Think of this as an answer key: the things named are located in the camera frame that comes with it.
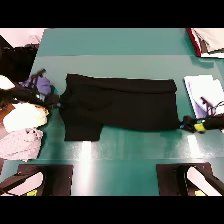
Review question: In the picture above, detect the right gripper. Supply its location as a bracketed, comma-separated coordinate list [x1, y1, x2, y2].
[181, 115, 198, 134]

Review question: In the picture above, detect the black T-shirt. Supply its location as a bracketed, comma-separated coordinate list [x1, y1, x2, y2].
[59, 73, 183, 143]

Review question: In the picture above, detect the folded white garment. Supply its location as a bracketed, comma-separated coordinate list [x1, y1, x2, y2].
[183, 74, 224, 120]

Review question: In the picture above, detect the red garment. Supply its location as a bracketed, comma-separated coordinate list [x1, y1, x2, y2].
[185, 27, 203, 58]

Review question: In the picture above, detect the purple garment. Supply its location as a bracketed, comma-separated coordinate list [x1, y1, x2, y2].
[20, 75, 54, 98]

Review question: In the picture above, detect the cream white garment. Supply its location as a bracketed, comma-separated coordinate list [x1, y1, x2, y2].
[2, 102, 51, 133]

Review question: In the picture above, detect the pale pink garment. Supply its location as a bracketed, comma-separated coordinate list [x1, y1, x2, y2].
[0, 127, 45, 162]

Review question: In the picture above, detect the black garment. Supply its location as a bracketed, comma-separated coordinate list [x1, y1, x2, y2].
[0, 43, 40, 84]

